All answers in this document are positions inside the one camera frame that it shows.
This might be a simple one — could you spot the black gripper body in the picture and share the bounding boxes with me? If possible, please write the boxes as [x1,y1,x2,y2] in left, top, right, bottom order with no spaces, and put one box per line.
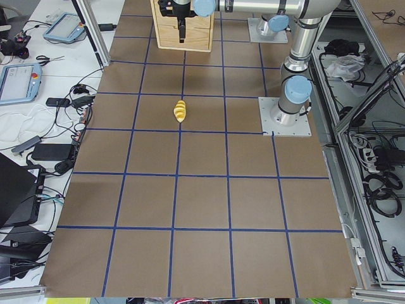
[158,0,194,18]

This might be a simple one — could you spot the wooden drawer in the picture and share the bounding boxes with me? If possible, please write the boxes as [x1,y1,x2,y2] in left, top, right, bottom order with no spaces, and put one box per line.
[155,25,211,53]
[151,1,214,29]

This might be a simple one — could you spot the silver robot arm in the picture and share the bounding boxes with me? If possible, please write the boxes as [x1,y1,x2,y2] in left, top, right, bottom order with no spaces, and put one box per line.
[157,0,339,126]
[256,14,289,37]

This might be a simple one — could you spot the light wooden drawer cabinet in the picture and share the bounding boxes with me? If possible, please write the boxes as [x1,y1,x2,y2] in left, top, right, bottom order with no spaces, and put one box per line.
[151,0,217,53]

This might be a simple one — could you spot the blue teach pendant upper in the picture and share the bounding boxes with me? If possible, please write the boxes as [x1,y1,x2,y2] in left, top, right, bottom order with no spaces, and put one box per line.
[42,13,85,44]

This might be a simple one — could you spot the blue teach pendant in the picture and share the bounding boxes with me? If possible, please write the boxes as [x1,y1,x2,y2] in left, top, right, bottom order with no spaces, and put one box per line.
[42,13,85,44]
[1,63,42,105]

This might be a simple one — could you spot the yellow toy bread loaf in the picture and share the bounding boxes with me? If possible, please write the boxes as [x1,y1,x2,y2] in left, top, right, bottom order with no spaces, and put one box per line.
[173,100,187,123]

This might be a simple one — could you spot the black cloth bundle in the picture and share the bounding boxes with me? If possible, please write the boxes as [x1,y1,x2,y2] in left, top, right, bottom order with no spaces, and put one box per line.
[324,39,359,57]

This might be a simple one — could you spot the blue teach pendant lower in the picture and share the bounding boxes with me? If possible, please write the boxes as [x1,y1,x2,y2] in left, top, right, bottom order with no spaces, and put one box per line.
[1,63,42,105]

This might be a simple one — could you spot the crumpled white cloth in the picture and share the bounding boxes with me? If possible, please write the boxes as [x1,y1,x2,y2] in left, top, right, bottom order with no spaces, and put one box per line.
[325,54,365,82]

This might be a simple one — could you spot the black power brick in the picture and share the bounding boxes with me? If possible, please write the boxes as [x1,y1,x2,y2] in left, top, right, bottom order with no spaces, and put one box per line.
[31,143,73,161]

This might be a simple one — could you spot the grey usb hub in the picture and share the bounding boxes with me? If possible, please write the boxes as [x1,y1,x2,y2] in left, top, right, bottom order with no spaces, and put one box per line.
[11,136,42,155]

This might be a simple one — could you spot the white power strip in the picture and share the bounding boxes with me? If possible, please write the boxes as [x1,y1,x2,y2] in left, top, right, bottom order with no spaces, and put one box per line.
[361,148,380,174]

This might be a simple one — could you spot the black laptop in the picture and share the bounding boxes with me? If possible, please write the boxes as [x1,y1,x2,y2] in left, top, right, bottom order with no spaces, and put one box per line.
[1,155,45,228]

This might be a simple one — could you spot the aluminium frame post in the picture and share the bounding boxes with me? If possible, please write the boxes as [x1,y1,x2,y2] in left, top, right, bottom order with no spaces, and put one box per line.
[72,0,111,70]

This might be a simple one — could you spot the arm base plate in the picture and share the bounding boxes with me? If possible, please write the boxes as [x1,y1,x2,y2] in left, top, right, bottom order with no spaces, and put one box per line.
[258,97,311,137]
[247,18,288,44]

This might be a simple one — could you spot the black handled scissors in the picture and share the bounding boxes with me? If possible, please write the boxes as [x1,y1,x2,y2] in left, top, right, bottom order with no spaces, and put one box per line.
[35,55,65,67]

